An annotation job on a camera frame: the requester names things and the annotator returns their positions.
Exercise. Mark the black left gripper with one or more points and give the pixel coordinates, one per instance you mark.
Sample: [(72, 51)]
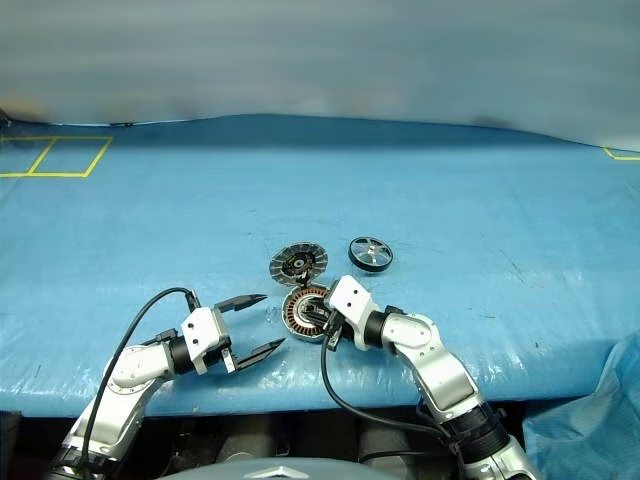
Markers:
[(215, 360)]

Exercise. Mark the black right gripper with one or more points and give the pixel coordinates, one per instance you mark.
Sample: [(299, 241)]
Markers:
[(333, 332)]

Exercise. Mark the silver motor housing with windings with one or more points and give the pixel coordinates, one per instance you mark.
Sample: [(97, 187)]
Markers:
[(295, 322)]

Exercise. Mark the round finned silver motor lid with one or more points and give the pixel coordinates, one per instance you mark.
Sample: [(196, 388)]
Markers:
[(285, 262)]

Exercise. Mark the black spoked rotor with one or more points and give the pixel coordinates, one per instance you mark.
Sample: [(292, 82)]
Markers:
[(371, 262)]

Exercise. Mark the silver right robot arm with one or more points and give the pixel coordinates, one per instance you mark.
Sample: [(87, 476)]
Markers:
[(440, 365)]

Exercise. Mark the grey rounded cylinder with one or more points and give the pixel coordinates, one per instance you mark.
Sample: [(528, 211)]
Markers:
[(385, 440), (245, 442)]

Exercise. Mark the blue table cover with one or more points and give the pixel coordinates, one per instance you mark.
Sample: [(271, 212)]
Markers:
[(400, 200)]

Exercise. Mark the grey robot torso with emblem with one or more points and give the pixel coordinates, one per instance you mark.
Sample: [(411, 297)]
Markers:
[(280, 472)]

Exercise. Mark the yellow tape double square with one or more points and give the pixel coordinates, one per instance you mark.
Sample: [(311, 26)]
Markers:
[(97, 155)]

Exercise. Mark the blue plastic sheet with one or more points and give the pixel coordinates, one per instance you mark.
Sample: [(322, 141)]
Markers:
[(595, 430)]

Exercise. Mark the yellow tape corner marking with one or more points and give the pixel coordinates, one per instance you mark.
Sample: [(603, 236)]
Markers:
[(612, 155)]

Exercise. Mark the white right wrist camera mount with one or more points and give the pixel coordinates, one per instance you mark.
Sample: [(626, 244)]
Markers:
[(350, 300)]

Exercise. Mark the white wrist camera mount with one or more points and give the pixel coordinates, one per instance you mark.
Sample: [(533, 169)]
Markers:
[(350, 300), (200, 330)]

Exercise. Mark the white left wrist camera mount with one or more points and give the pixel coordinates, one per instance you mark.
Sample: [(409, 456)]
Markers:
[(200, 330)]

